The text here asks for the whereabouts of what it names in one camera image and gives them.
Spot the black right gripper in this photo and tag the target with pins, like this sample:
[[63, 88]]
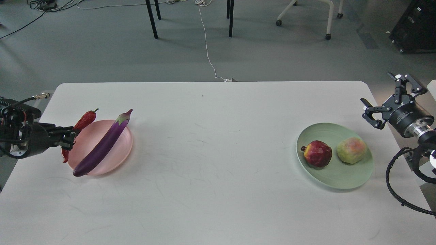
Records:
[[409, 119]]

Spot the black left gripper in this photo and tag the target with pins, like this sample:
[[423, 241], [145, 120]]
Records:
[[41, 137]]

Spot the red chili pepper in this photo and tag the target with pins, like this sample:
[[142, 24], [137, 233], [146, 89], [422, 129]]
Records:
[[88, 118]]

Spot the green-pink peach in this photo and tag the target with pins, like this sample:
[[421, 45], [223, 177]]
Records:
[[351, 150]]

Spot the purple eggplant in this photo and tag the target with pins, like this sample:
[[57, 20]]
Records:
[[98, 153]]

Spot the red pomegranate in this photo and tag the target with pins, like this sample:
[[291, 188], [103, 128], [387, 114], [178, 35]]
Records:
[[317, 154]]

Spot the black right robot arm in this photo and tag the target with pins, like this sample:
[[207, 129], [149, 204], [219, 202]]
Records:
[[425, 148]]

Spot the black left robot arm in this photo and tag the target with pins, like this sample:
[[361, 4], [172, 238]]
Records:
[[22, 136]]

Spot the pink plate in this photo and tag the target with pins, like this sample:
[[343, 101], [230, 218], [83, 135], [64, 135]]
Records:
[[88, 139]]

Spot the black equipment box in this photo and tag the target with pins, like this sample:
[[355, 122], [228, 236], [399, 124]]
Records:
[[415, 32]]

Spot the green plate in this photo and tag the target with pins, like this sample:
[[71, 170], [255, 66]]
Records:
[[337, 174]]

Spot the white chair base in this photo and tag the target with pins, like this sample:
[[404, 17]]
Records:
[[324, 14]]

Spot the black table leg left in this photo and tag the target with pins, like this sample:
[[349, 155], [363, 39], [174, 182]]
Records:
[[151, 15]]

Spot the black table leg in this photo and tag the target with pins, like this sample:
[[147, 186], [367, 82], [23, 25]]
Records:
[[230, 14], [151, 15]]

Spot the black table leg right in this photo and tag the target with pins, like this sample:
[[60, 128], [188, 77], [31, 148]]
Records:
[[230, 14]]

